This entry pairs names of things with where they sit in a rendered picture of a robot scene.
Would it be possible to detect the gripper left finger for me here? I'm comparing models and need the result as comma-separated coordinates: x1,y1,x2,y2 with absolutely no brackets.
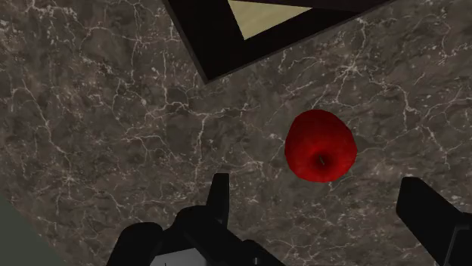
106,172,286,266

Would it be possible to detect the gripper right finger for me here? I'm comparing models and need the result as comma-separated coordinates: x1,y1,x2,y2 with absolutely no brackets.
396,176,472,266

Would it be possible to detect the red apple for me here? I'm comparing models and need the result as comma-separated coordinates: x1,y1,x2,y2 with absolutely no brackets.
284,109,359,184

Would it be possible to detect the black robot stand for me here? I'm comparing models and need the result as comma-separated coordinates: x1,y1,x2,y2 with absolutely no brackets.
162,0,397,85

